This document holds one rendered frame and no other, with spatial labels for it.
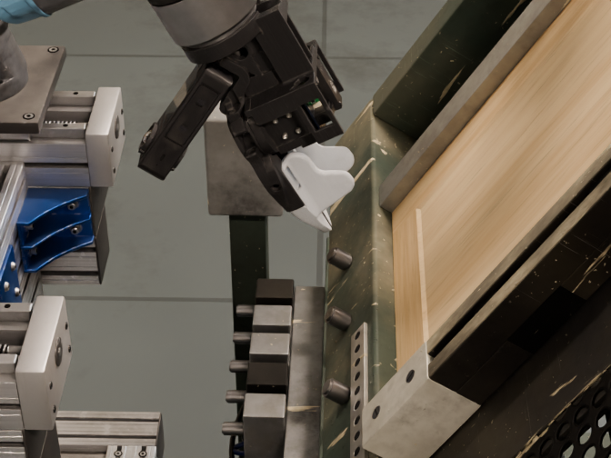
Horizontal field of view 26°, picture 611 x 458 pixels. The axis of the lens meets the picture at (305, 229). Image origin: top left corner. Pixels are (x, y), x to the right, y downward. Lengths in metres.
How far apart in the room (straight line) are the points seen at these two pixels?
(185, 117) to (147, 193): 2.48
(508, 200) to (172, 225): 1.91
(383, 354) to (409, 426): 0.19
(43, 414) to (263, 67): 0.63
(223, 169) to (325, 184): 0.99
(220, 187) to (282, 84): 1.06
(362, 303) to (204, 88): 0.74
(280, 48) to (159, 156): 0.14
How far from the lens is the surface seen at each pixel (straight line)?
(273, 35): 1.02
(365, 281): 1.75
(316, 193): 1.09
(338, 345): 1.73
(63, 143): 1.90
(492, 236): 1.57
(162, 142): 1.07
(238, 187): 2.08
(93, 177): 1.92
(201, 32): 1.00
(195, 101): 1.04
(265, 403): 1.76
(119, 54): 4.19
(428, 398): 1.43
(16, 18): 1.06
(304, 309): 1.94
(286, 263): 3.25
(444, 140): 1.82
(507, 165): 1.63
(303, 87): 1.02
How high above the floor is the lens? 1.97
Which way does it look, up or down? 36 degrees down
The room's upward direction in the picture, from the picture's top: straight up
